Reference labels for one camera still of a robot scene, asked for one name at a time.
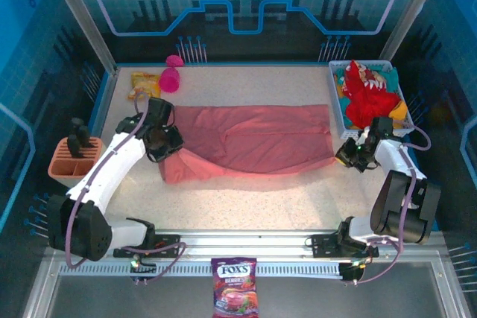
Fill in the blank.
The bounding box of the magenta plastic goblet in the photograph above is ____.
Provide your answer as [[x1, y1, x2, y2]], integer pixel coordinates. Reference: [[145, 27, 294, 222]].
[[158, 54, 184, 94]]

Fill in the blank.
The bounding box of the pink t-shirt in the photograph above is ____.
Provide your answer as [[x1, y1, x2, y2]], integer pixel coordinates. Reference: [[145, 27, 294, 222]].
[[159, 104, 335, 185]]

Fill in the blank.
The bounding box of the white plastic basket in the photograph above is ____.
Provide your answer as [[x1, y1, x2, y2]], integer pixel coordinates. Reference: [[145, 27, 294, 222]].
[[328, 60, 416, 140]]

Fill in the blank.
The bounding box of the yellow chips bag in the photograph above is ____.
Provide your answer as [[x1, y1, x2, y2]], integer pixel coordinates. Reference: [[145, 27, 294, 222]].
[[127, 73, 162, 101]]

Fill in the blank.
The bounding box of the red t-shirt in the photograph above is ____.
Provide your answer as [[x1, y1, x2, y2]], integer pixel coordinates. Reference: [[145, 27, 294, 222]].
[[341, 59, 400, 129]]

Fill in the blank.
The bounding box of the yellow t-shirt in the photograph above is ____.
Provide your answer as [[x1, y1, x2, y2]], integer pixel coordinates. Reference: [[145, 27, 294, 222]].
[[382, 100, 409, 130]]

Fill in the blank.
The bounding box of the teal t-shirt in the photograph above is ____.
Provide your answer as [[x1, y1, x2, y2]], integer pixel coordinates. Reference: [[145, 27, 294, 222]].
[[333, 63, 399, 131]]

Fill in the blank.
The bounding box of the orange and cream knife block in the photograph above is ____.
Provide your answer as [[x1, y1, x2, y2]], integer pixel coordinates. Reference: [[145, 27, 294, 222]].
[[47, 136, 109, 188]]

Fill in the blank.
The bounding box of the black controller board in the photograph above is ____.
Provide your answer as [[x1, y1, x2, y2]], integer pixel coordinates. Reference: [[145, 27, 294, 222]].
[[339, 260, 368, 284], [129, 256, 157, 284]]

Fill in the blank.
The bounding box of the purple Fox's candy bag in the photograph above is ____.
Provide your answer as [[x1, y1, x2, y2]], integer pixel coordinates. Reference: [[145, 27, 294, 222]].
[[210, 256, 259, 318]]

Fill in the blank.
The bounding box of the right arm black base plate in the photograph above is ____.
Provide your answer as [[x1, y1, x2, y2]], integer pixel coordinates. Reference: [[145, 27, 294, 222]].
[[311, 233, 380, 258]]

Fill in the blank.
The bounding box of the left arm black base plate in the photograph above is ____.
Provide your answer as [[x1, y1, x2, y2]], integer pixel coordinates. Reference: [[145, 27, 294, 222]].
[[113, 234, 180, 258]]

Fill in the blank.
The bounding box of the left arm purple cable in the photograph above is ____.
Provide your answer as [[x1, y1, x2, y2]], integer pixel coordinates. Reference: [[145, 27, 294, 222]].
[[65, 90, 187, 284]]

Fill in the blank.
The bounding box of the white slotted cable duct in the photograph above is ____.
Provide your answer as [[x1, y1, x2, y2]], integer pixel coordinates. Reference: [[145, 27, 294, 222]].
[[59, 261, 344, 278]]

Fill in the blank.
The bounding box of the aluminium mounting rail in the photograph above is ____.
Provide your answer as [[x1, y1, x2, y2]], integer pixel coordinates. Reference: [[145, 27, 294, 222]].
[[44, 229, 448, 264]]

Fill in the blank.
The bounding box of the aluminium frame post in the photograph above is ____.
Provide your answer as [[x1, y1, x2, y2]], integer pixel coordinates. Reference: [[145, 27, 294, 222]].
[[42, 0, 119, 73], [378, 0, 448, 61]]

